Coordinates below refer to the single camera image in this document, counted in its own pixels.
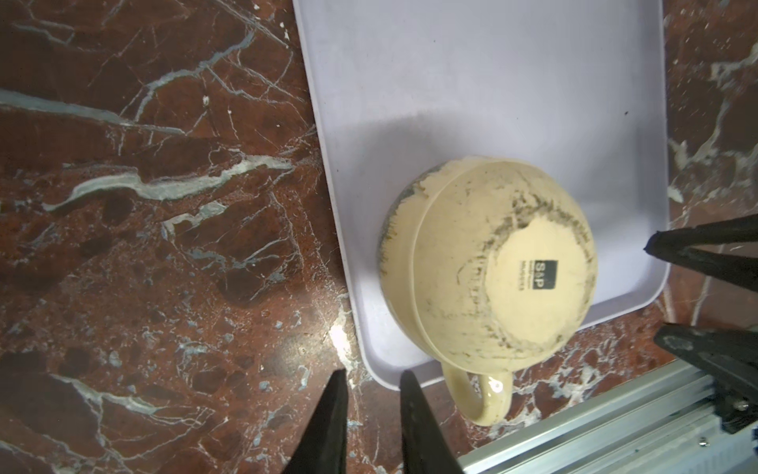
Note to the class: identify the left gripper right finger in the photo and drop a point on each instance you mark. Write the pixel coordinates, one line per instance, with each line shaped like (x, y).
(424, 449)

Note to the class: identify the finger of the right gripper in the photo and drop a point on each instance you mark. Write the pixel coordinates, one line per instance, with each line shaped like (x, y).
(729, 356)
(683, 247)

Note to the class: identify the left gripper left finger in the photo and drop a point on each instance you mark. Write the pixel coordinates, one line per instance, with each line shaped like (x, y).
(323, 446)

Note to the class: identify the cream teapot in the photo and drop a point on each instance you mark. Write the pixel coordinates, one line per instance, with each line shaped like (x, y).
(489, 266)

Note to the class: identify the lavender plastic tray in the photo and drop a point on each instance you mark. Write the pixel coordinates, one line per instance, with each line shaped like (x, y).
(576, 88)

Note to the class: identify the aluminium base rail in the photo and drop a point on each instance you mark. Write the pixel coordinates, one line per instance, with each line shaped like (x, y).
(663, 422)

